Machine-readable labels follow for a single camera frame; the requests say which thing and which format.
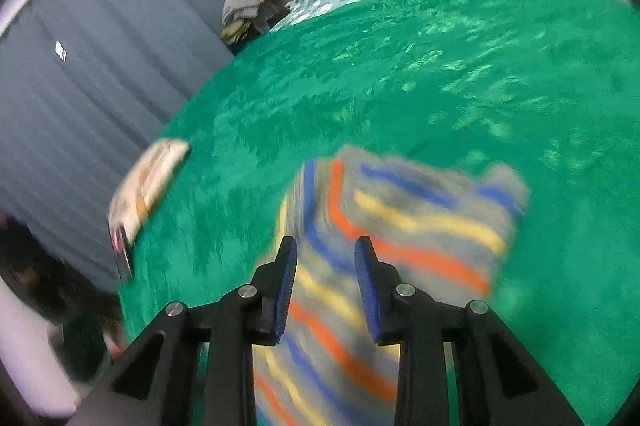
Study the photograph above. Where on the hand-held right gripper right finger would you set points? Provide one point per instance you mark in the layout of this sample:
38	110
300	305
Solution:
370	296

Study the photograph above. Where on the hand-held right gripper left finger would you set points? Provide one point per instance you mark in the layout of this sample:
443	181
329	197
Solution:
282	291

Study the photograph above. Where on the striped knit sweater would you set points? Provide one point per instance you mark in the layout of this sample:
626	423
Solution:
385	256

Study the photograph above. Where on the pile of folded clothes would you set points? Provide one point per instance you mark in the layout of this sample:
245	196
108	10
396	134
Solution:
247	3

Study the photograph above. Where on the green fuzzy blanket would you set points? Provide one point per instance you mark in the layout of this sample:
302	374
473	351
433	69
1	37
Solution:
400	96

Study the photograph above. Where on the blue-grey curtain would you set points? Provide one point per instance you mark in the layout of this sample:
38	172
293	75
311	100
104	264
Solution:
90	81

